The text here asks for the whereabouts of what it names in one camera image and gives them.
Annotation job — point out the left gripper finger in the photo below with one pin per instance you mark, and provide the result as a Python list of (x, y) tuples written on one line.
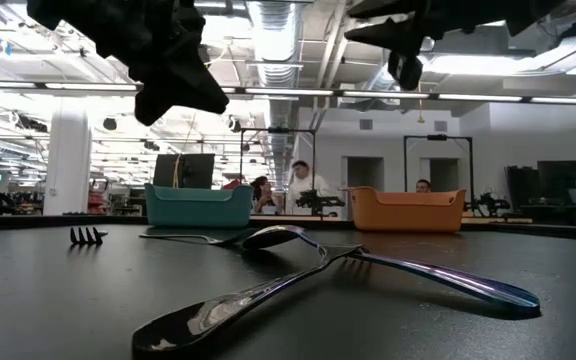
[(198, 90), (153, 105)]

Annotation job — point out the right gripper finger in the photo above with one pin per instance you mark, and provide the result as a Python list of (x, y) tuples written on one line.
[(393, 35), (405, 70)]

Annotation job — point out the silver fork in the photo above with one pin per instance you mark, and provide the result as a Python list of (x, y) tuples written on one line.
[(223, 241)]

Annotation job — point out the iridescent spoon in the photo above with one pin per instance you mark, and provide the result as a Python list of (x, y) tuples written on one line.
[(188, 325)]

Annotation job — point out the iridescent fork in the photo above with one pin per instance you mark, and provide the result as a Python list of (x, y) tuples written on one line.
[(493, 295)]

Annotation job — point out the background black robot arm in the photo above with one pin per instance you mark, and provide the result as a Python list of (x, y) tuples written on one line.
[(318, 201), (490, 202)]

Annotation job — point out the long ceiling light bar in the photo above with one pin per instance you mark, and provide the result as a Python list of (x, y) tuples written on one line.
[(93, 86)]

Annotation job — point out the black monitor on stand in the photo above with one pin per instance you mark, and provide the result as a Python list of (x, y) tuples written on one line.
[(195, 172)]

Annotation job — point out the white square pillar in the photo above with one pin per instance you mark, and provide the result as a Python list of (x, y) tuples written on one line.
[(68, 165)]

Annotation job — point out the red storage rack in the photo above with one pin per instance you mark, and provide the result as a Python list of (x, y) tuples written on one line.
[(97, 200)]

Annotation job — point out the teal plastic bin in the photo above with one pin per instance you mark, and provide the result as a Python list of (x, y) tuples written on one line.
[(198, 210)]

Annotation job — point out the person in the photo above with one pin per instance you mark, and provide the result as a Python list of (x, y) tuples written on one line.
[(263, 197), (423, 186), (303, 187)]

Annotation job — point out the orange plastic bin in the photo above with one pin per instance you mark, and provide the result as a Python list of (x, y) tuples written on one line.
[(408, 215)]

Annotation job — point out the black desk monitor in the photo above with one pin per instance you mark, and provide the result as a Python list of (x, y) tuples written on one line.
[(520, 185), (563, 175)]

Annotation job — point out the silver ventilation duct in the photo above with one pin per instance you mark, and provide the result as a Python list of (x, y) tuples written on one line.
[(283, 75)]

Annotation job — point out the black table border frame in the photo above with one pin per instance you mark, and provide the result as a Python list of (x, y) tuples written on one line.
[(18, 222)]

